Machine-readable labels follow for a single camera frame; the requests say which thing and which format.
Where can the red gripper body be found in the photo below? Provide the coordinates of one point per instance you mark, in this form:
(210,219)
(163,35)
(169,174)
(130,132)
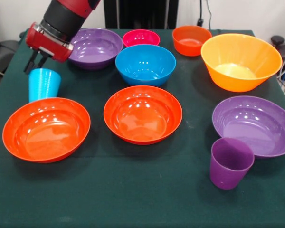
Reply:
(47,46)

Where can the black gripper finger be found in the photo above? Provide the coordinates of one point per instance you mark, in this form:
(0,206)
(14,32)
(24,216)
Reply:
(41,61)
(30,63)

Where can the blue plastic cup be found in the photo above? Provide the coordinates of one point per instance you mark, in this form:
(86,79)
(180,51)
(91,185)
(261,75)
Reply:
(44,85)

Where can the wide red-orange bowl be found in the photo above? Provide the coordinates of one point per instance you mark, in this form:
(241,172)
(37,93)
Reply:
(142,118)
(47,135)

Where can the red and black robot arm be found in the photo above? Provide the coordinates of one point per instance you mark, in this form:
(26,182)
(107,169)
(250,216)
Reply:
(61,16)

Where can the purple plastic bowl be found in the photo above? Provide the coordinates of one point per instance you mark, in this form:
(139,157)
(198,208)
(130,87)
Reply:
(95,50)
(256,123)

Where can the pink plastic bowl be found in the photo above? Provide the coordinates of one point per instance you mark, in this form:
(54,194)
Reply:
(140,38)

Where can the blue plastic bowl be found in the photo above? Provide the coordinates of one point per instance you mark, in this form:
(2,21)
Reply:
(145,61)

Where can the small deep orange bowl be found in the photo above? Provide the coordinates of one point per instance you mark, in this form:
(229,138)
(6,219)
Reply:
(191,48)

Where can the dark green tablecloth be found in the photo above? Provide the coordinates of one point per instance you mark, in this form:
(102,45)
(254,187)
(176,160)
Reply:
(133,178)

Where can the large yellow-orange bowl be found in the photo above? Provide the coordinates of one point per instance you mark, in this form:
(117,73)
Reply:
(240,52)

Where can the purple plastic cup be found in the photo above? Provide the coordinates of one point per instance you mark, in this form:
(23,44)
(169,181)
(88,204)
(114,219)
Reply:
(225,175)

